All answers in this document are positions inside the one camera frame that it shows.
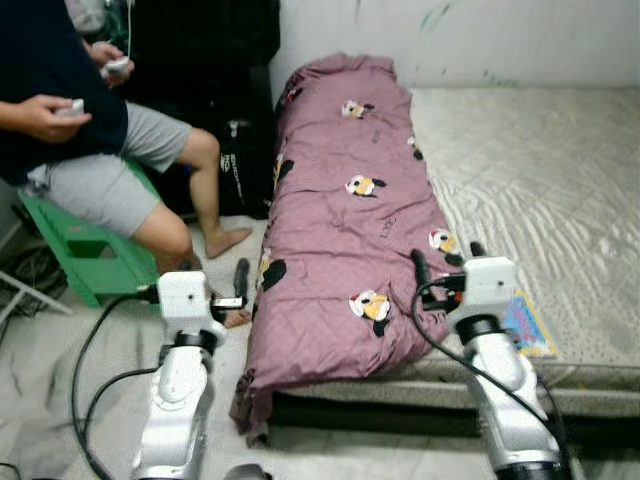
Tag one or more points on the pink cartoon print quilt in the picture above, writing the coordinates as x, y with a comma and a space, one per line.
340, 230

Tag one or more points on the colourful children's book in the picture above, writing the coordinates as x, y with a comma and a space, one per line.
530, 325

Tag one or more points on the small white controller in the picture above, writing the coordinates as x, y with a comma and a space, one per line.
73, 106
118, 68

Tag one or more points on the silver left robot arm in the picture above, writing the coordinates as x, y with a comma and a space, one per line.
175, 400

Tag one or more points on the person right hand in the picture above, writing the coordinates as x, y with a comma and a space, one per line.
45, 120

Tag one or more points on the person left hand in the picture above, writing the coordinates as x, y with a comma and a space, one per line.
103, 55

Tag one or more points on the grey quilted mattress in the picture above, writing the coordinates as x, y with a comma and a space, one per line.
540, 180

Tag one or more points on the black bag white lettering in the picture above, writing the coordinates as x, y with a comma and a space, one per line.
240, 170

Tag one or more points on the green plastic stool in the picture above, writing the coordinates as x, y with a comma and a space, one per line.
85, 265

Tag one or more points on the grey robot left leg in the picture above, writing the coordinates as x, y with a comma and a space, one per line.
248, 473

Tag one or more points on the person in grey shorts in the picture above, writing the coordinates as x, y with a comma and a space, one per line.
90, 190

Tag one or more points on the black cupboard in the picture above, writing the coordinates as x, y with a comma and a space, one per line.
200, 60

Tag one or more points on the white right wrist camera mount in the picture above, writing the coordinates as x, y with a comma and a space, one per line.
490, 280

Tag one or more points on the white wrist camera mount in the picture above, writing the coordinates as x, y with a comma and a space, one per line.
185, 292
490, 280

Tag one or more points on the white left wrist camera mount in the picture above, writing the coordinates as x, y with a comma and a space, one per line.
185, 292

